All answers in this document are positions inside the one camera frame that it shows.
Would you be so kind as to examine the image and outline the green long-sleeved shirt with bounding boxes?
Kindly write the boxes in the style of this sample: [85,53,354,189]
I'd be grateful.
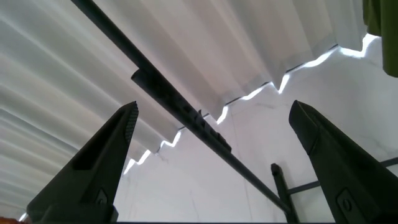
[362,0,398,78]

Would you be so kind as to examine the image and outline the black clothes rack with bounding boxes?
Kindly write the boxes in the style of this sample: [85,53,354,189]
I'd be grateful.
[70,0,398,223]

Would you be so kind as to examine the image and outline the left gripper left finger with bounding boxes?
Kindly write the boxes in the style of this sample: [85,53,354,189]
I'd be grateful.
[26,100,139,223]

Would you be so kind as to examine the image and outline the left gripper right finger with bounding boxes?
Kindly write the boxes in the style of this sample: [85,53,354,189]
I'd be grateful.
[288,100,398,224]

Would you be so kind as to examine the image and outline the white curtain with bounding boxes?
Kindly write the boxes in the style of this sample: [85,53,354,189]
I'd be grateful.
[0,0,371,218]

